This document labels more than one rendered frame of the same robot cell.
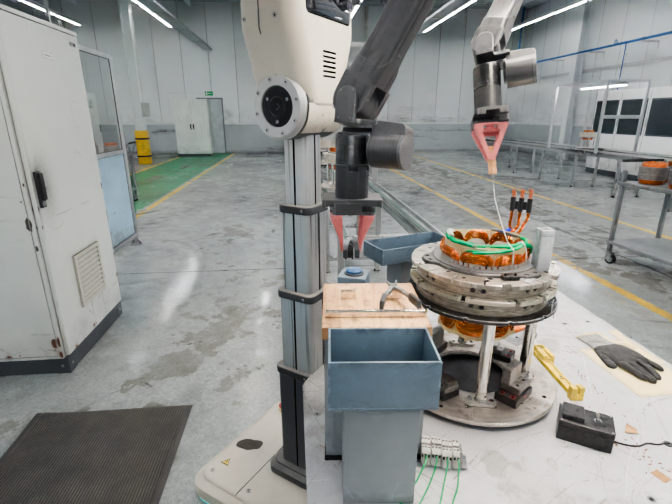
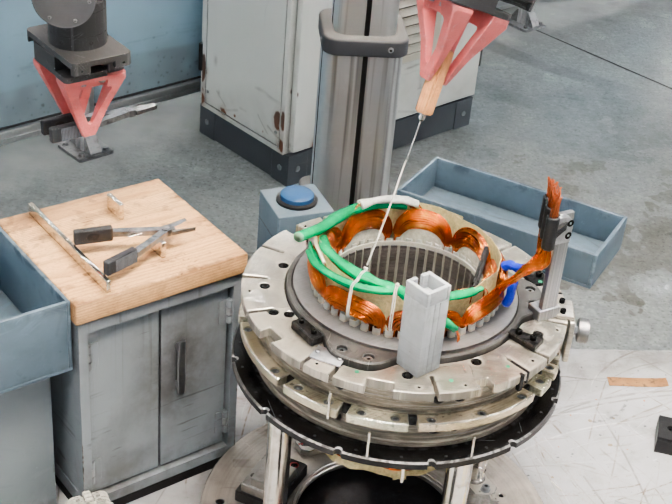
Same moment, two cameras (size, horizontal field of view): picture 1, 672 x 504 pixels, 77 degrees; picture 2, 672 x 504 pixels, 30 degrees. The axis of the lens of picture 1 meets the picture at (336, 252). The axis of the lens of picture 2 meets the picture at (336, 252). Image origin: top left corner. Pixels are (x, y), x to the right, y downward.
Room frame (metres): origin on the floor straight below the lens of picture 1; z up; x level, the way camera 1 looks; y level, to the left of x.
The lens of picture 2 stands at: (0.22, -1.10, 1.76)
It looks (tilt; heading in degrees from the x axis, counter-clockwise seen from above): 31 degrees down; 52
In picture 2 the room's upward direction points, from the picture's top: 5 degrees clockwise
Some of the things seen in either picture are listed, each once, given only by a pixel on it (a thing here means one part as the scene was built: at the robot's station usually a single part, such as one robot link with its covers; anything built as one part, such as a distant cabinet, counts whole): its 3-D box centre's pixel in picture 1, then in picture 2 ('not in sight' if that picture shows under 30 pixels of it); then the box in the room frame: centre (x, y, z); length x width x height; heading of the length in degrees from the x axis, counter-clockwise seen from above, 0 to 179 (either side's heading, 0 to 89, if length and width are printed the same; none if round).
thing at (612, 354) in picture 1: (620, 354); not in sight; (1.00, -0.77, 0.79); 0.24 x 0.13 x 0.02; 6
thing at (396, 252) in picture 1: (407, 285); (494, 304); (1.18, -0.21, 0.92); 0.25 x 0.11 x 0.28; 115
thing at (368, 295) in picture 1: (371, 308); (120, 246); (0.74, -0.07, 1.05); 0.20 x 0.19 x 0.02; 1
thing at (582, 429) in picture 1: (584, 425); not in sight; (0.71, -0.51, 0.81); 0.10 x 0.06 x 0.06; 63
